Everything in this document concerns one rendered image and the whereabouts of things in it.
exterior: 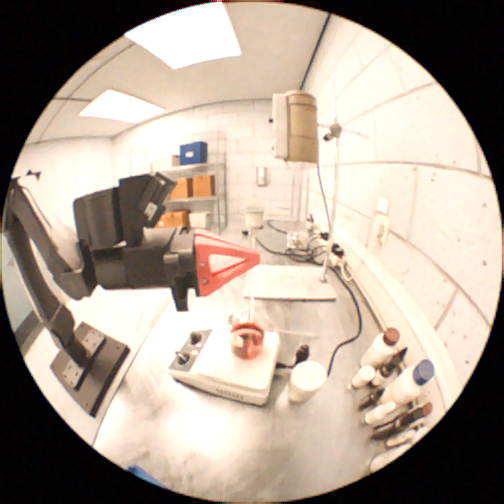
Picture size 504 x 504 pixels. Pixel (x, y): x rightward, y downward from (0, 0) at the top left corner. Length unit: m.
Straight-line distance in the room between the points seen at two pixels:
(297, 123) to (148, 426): 0.75
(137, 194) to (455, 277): 0.52
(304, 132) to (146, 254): 0.45
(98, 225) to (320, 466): 0.46
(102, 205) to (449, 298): 0.57
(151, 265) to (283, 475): 0.37
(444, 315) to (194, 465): 0.55
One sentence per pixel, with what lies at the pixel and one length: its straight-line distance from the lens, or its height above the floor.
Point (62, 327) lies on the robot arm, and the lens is 0.42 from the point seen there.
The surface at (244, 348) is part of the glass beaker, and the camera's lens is 0.27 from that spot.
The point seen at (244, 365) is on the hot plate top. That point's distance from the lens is 0.30.
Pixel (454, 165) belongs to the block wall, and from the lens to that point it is 0.46.
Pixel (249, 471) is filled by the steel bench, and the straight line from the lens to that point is 0.35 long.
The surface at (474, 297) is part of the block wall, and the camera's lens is 0.41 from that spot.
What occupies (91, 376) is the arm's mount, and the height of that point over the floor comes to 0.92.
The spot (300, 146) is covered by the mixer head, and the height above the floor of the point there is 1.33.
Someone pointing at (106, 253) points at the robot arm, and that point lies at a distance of 0.23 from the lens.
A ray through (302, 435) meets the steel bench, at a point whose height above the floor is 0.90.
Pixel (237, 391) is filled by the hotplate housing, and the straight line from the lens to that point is 0.30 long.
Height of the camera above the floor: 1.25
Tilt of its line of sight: 24 degrees down
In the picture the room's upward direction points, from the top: straight up
